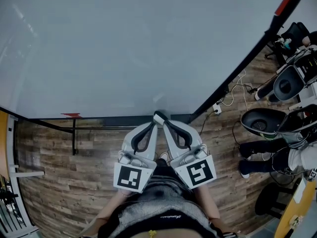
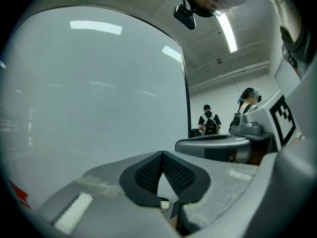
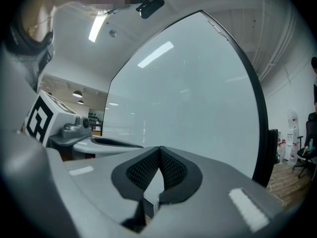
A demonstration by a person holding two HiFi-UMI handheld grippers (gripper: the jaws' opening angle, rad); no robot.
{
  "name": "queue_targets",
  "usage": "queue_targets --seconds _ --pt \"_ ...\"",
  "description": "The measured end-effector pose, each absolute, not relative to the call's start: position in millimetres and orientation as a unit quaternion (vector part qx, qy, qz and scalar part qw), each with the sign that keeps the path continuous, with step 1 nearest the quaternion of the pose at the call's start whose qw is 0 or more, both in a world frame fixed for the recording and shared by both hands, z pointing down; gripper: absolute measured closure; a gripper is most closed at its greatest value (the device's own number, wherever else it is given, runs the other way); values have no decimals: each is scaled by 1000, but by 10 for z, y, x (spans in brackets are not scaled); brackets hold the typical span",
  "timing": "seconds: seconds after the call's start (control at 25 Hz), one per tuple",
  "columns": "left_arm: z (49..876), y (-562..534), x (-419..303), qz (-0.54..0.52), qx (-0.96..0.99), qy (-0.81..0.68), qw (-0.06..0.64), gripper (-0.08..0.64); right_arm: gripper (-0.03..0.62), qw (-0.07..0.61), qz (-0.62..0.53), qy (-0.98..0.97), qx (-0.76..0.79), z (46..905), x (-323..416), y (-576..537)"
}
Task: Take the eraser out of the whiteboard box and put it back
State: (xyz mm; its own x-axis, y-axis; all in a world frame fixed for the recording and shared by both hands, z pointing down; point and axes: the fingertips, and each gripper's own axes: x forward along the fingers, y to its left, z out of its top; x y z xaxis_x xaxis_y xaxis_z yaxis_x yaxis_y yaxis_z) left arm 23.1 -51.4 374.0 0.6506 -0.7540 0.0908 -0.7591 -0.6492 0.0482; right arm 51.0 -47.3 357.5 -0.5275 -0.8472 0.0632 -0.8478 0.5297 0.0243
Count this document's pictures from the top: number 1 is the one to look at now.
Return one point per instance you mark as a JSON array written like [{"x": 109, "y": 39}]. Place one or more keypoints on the black round stool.
[{"x": 272, "y": 202}]

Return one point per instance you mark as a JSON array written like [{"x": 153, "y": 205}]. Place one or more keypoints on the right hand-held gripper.
[{"x": 198, "y": 172}]

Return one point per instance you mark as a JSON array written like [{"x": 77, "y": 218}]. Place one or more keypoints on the red tape strip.
[{"x": 286, "y": 0}]

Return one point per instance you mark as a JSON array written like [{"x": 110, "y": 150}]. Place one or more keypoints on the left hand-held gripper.
[{"x": 128, "y": 176}]

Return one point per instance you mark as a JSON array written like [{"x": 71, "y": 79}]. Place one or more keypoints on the white power strip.
[{"x": 217, "y": 108}]

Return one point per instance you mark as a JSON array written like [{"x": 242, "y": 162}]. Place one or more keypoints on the red jagged sticker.
[{"x": 71, "y": 115}]

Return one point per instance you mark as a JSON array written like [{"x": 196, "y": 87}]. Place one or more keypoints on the white whiteboard eraser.
[{"x": 158, "y": 119}]

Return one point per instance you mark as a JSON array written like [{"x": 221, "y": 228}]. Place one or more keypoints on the person's white shoe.
[{"x": 164, "y": 156}]

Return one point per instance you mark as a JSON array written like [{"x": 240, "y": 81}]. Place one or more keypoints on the large white whiteboard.
[{"x": 123, "y": 46}]

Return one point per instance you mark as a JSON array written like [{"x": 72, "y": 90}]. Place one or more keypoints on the black office chair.
[{"x": 289, "y": 41}]

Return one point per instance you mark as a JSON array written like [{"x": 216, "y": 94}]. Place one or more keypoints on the black bowl-shaped device white rim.
[
  {"x": 288, "y": 83},
  {"x": 260, "y": 124}
]

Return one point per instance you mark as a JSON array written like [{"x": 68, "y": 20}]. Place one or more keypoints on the yellow wooden table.
[{"x": 294, "y": 214}]

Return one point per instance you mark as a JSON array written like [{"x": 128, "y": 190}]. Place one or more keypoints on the dark whiteboard box tray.
[{"x": 119, "y": 121}]

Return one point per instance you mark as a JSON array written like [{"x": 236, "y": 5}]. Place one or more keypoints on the white metal rack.
[{"x": 15, "y": 182}]

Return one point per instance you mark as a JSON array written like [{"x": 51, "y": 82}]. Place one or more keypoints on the person's right forearm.
[{"x": 209, "y": 202}]

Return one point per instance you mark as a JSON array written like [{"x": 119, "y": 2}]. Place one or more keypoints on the person's grey striped top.
[{"x": 161, "y": 197}]

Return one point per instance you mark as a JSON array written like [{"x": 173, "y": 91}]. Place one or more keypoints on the black whiteboard stand frame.
[{"x": 74, "y": 137}]

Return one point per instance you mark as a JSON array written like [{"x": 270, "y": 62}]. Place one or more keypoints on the person's left forearm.
[{"x": 109, "y": 211}]

